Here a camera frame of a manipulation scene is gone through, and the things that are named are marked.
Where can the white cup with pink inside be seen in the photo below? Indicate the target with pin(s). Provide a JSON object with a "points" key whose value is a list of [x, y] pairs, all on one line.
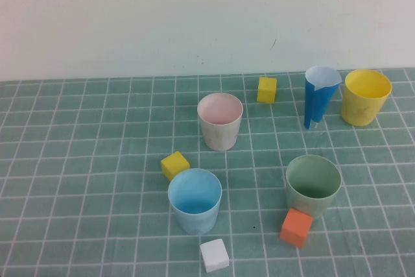
{"points": [[220, 137]]}

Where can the light green plastic cup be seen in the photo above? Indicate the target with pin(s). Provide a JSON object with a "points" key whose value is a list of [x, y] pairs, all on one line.
{"points": [[301, 197]]}

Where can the yellow plastic cup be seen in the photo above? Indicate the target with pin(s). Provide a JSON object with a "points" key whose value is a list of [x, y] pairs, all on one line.
{"points": [[360, 111]]}

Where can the yellow foam cube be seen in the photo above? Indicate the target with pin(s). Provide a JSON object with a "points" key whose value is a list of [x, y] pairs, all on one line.
{"points": [[266, 92], [173, 163]]}

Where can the light blue plastic cup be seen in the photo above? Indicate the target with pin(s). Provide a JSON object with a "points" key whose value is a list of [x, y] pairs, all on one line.
{"points": [[194, 222]]}

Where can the blue rolled paper cone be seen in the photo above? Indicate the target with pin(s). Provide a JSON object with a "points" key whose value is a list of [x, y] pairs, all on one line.
{"points": [[316, 102]]}

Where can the green checked tablecloth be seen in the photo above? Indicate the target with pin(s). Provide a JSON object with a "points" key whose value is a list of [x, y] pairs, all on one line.
{"points": [[97, 127]]}

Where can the white foam cube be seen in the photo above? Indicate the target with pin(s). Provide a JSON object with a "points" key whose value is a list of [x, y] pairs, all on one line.
{"points": [[214, 256]]}

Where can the orange foam cube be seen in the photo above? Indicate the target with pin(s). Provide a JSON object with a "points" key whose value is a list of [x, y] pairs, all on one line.
{"points": [[295, 228]]}

